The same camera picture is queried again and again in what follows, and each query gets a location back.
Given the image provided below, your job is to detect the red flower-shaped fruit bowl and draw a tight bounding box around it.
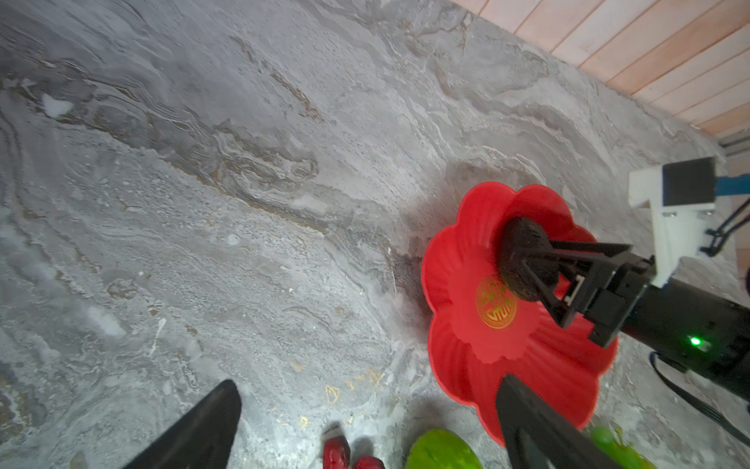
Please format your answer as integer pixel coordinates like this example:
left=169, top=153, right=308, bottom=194
left=421, top=182, right=617, bottom=445

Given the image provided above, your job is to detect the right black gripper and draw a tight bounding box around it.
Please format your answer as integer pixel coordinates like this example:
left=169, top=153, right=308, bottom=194
left=509, top=240, right=655, bottom=349

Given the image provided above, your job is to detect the dark avocado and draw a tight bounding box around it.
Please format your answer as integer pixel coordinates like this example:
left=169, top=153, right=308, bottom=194
left=497, top=217, right=560, bottom=302

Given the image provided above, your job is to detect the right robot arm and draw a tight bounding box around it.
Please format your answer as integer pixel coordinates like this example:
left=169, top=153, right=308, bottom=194
left=498, top=240, right=749, bottom=400

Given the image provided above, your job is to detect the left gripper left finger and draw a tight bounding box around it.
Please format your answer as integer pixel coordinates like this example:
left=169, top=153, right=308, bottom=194
left=126, top=379, right=242, bottom=468

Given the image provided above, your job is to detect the green bumpy custard apple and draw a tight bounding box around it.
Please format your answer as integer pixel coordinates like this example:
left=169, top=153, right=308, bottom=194
left=405, top=429, right=482, bottom=469

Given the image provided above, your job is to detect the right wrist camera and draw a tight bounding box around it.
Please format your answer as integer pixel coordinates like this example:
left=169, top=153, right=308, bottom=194
left=628, top=158, right=749, bottom=287

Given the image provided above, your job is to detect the red cherry pair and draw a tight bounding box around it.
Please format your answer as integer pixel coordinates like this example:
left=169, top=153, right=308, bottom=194
left=322, top=436, right=385, bottom=469

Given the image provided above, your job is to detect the green grape bunch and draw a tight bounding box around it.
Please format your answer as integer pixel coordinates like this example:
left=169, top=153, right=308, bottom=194
left=590, top=426, right=656, bottom=469

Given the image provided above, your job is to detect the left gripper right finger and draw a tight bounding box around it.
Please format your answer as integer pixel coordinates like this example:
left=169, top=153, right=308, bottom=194
left=495, top=374, right=619, bottom=469

